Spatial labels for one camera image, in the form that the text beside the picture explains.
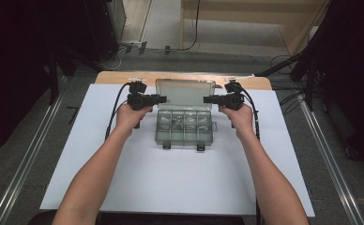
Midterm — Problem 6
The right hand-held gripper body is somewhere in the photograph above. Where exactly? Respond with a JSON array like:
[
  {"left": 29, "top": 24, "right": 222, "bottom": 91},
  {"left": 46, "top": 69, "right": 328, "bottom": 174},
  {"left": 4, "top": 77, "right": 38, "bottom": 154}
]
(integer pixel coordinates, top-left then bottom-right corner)
[{"left": 223, "top": 73, "right": 255, "bottom": 111}]

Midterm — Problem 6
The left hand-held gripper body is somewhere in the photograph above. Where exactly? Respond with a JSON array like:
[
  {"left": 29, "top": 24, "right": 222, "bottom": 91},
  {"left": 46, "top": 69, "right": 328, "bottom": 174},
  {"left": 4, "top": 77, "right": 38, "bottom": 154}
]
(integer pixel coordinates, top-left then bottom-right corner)
[{"left": 127, "top": 76, "right": 153, "bottom": 111}]

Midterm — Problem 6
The grey translucent compartment box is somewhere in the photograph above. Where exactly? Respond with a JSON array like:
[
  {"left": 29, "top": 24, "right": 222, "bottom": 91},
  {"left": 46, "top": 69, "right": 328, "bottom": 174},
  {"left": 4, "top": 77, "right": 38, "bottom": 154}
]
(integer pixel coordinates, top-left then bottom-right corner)
[{"left": 154, "top": 78, "right": 218, "bottom": 152}]

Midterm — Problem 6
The person's right hand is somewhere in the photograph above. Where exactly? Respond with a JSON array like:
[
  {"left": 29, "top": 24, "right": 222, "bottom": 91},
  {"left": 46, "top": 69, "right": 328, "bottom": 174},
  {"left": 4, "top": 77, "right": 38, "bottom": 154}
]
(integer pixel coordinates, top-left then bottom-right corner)
[{"left": 219, "top": 104, "right": 254, "bottom": 140}]

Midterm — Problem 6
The person's left hand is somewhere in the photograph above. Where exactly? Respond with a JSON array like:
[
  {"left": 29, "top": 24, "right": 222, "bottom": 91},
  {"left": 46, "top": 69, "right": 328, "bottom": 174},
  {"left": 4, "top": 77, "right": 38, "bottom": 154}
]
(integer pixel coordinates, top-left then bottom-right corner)
[{"left": 113, "top": 103, "right": 155, "bottom": 140}]

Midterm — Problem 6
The black metal stand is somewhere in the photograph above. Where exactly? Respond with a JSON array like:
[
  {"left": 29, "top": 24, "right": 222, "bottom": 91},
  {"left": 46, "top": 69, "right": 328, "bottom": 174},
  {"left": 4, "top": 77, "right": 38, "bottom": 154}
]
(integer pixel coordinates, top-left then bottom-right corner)
[
  {"left": 47, "top": 43, "right": 78, "bottom": 106},
  {"left": 253, "top": 46, "right": 320, "bottom": 112}
]

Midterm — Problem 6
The black cabinet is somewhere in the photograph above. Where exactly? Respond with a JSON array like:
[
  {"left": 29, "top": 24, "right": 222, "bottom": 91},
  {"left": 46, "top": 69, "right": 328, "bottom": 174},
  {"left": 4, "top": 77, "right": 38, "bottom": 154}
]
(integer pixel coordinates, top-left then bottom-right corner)
[{"left": 54, "top": 0, "right": 128, "bottom": 64}]

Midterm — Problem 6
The light wooden furniture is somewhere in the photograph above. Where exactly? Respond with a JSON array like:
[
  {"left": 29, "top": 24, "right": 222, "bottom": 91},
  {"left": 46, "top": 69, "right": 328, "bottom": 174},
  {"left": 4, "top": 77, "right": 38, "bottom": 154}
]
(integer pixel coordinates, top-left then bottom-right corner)
[{"left": 179, "top": 0, "right": 333, "bottom": 56}]

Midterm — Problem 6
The white board sheet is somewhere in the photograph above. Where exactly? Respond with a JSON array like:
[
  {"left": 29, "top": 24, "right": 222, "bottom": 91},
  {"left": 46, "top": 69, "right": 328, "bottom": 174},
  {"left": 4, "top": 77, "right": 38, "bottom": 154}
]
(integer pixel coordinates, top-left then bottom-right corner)
[{"left": 39, "top": 83, "right": 315, "bottom": 218}]

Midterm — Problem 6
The dark curtain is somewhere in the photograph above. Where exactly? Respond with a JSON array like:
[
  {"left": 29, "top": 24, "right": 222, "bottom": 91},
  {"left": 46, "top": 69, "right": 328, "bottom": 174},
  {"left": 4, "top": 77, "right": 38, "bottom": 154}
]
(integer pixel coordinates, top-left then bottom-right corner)
[
  {"left": 0, "top": 0, "right": 87, "bottom": 160},
  {"left": 296, "top": 0, "right": 364, "bottom": 170}
]

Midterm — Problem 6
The person's left leg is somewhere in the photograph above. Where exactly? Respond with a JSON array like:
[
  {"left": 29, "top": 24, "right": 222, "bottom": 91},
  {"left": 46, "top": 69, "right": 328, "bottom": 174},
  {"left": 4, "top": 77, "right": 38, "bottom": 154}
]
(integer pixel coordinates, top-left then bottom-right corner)
[{"left": 26, "top": 209, "right": 59, "bottom": 225}]

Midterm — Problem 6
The left hand-held gripper cable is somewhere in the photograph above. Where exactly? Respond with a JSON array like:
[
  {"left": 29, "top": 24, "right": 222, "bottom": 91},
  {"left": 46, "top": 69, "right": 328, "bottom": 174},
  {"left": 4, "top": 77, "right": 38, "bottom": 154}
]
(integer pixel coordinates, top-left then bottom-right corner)
[{"left": 104, "top": 82, "right": 132, "bottom": 141}]

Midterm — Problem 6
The hand-held gripper cable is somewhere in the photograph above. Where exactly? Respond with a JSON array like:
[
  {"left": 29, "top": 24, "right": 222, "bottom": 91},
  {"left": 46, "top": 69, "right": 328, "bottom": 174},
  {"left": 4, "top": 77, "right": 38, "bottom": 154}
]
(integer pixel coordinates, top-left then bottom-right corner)
[
  {"left": 104, "top": 82, "right": 132, "bottom": 141},
  {"left": 239, "top": 87, "right": 263, "bottom": 142}
]

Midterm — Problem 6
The right hand-held gripper cable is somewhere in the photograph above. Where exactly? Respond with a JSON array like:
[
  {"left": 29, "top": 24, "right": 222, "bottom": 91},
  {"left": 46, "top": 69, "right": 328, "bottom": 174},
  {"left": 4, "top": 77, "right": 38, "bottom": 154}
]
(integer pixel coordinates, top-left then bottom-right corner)
[{"left": 239, "top": 87, "right": 263, "bottom": 142}]

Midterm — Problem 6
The white floor cable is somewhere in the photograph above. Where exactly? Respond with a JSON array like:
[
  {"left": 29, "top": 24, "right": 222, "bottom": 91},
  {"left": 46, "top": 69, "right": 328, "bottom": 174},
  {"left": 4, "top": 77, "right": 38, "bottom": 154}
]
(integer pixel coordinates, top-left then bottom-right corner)
[{"left": 98, "top": 46, "right": 123, "bottom": 71}]

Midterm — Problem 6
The black floor cable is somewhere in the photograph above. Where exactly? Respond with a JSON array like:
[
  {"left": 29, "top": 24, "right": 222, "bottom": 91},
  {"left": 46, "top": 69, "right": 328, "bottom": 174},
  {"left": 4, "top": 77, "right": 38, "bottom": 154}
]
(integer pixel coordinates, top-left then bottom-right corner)
[{"left": 278, "top": 89, "right": 306, "bottom": 118}]

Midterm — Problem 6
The hanging black cable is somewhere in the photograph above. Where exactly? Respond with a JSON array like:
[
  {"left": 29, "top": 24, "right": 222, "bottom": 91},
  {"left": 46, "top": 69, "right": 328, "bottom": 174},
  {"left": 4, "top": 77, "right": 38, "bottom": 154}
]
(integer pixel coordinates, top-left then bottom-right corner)
[{"left": 179, "top": 0, "right": 202, "bottom": 52}]

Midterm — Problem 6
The aluminium floor rail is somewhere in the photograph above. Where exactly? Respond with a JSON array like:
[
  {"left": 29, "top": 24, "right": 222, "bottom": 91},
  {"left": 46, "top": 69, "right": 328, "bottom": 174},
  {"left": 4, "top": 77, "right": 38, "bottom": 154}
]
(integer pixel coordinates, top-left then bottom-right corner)
[
  {"left": 296, "top": 93, "right": 364, "bottom": 225},
  {"left": 0, "top": 90, "right": 68, "bottom": 225}
]

